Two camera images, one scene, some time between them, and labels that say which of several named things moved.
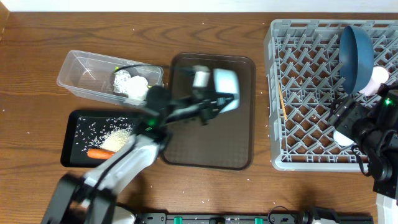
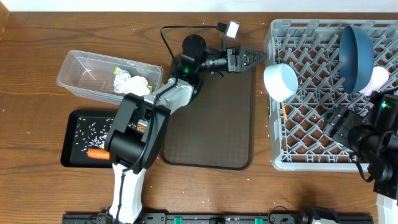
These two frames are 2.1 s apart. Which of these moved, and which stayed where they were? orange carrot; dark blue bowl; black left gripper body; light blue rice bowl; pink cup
Moved: black left gripper body; light blue rice bowl
Stayed: dark blue bowl; pink cup; orange carrot
